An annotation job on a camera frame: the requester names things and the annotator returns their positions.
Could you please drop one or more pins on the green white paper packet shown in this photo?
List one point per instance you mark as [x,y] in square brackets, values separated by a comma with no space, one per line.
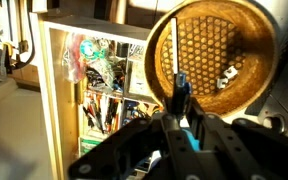
[89,145]

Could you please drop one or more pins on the clear bag of trinkets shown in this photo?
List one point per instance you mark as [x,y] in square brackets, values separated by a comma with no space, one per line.
[74,63]

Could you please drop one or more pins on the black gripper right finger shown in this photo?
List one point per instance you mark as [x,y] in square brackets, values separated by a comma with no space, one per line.
[244,150]

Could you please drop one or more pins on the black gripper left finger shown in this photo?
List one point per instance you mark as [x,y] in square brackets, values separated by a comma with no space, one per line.
[134,143]

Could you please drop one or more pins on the woven wicker basket bowl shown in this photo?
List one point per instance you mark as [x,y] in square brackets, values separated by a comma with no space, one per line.
[250,50]

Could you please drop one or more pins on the light wooden drawer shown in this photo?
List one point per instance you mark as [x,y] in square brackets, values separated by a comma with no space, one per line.
[55,100]

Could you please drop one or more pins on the white plastic clip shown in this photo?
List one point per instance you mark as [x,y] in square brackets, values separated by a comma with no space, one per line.
[230,71]

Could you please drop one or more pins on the white pen with blue cap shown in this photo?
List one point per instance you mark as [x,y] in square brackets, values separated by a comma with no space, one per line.
[174,43]

